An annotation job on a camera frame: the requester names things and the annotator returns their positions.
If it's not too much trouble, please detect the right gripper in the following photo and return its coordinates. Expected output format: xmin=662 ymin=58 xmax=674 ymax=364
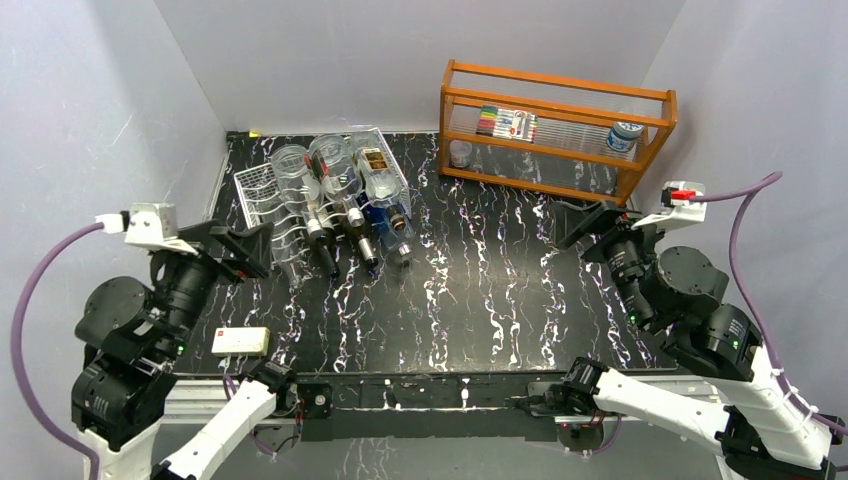
xmin=548 ymin=198 xmax=676 ymax=329

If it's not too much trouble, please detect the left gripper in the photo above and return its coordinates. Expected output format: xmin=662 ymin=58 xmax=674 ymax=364
xmin=157 ymin=216 xmax=273 ymax=356

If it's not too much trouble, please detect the dark green bottle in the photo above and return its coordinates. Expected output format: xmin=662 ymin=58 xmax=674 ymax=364
xmin=305 ymin=211 xmax=340 ymax=281

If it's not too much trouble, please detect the brown wine bottle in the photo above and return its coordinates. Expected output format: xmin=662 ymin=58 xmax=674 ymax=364
xmin=340 ymin=207 xmax=379 ymax=273

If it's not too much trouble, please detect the round clear glass bottle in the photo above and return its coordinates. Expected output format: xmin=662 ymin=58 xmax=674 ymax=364
xmin=308 ymin=134 xmax=365 ymax=227

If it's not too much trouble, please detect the dark bottle black foil top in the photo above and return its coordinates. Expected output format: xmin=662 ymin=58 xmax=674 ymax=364
xmin=349 ymin=128 xmax=409 ymax=232

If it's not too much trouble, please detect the clear bottle silver cap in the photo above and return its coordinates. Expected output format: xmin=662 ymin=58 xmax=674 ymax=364
xmin=270 ymin=144 xmax=323 ymax=225

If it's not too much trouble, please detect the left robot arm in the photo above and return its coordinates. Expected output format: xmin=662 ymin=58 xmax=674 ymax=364
xmin=72 ymin=213 xmax=299 ymax=479

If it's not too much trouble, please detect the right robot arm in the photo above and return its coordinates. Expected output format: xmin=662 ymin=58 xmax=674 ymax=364
xmin=542 ymin=201 xmax=845 ymax=479

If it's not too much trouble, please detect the orange wooden shelf rack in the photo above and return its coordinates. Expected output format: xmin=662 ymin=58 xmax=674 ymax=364
xmin=439 ymin=60 xmax=678 ymax=206

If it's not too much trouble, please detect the beige remote control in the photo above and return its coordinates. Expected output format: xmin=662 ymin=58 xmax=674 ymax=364
xmin=211 ymin=327 xmax=271 ymax=357

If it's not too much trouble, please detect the blue white lidded jar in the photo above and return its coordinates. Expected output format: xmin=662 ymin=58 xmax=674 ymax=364
xmin=605 ymin=121 xmax=645 ymax=160

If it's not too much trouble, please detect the colour marker pen set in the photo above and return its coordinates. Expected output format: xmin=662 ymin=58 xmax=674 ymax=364
xmin=475 ymin=105 xmax=538 ymax=143

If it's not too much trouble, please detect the small clear plastic cup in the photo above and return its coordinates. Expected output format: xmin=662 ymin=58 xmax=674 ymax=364
xmin=449 ymin=140 xmax=473 ymax=169

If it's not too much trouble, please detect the white wire wine rack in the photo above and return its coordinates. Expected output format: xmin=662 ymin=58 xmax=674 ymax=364
xmin=234 ymin=128 xmax=415 ymax=268

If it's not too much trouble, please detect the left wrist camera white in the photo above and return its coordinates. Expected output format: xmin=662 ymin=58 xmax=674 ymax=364
xmin=124 ymin=203 xmax=199 ymax=256

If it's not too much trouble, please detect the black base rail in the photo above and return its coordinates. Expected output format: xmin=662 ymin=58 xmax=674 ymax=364
xmin=297 ymin=371 xmax=564 ymax=442

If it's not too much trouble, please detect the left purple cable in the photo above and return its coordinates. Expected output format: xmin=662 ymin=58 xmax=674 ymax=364
xmin=9 ymin=221 xmax=107 ymax=480

